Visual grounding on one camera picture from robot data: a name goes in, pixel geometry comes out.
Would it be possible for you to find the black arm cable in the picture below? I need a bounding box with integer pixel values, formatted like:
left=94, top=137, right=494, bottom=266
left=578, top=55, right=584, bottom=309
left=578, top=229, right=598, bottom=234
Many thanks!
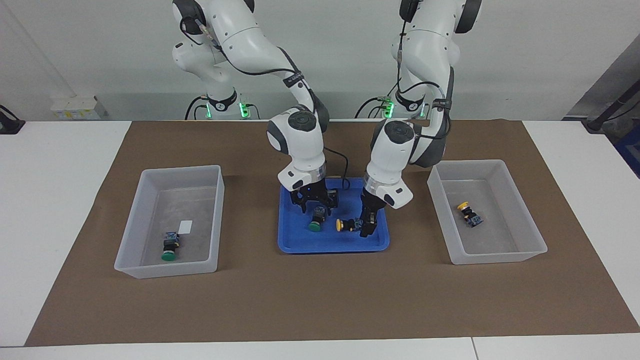
left=182, top=17, right=351, bottom=192
left=396, top=20, right=453, bottom=141

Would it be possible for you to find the green push button switch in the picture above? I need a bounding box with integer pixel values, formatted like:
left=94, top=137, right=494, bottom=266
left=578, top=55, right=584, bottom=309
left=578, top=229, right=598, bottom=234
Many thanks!
left=307, top=207, right=327, bottom=233
left=161, top=231, right=181, bottom=262

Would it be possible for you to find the blue crate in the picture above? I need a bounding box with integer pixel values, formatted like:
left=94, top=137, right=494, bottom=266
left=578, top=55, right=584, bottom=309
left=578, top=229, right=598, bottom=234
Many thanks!
left=614, top=125, right=640, bottom=179

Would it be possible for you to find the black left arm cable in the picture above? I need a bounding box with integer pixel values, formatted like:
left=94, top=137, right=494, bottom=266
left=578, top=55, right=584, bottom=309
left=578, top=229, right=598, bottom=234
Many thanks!
left=396, top=20, right=453, bottom=141

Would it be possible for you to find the black base cable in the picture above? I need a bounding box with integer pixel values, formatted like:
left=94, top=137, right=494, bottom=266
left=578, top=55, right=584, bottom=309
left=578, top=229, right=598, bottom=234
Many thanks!
left=185, top=96, right=209, bottom=121
left=355, top=96, right=392, bottom=119

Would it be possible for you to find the black stand pole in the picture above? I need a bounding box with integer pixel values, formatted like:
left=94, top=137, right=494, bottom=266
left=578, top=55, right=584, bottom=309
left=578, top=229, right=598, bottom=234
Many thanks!
left=586, top=92, right=640, bottom=133

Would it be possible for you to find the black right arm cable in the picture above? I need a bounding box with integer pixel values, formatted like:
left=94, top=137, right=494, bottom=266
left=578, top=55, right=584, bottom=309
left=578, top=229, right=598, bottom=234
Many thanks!
left=182, top=17, right=351, bottom=192

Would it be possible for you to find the translucent white plastic box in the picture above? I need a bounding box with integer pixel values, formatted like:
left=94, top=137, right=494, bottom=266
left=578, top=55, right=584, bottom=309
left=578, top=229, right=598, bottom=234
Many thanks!
left=427, top=159, right=548, bottom=265
left=114, top=165, right=226, bottom=279

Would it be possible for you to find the brown table mat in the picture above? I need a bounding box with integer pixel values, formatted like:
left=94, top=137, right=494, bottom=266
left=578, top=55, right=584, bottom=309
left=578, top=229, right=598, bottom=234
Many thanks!
left=25, top=119, right=640, bottom=347

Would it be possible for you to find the blue plastic tray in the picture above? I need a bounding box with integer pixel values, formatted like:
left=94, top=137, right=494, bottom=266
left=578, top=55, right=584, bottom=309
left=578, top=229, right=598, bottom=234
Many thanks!
left=277, top=177, right=391, bottom=254

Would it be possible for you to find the black flat bracket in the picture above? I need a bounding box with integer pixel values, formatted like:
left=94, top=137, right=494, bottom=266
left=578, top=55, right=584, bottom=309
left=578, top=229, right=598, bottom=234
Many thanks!
left=0, top=104, right=26, bottom=135

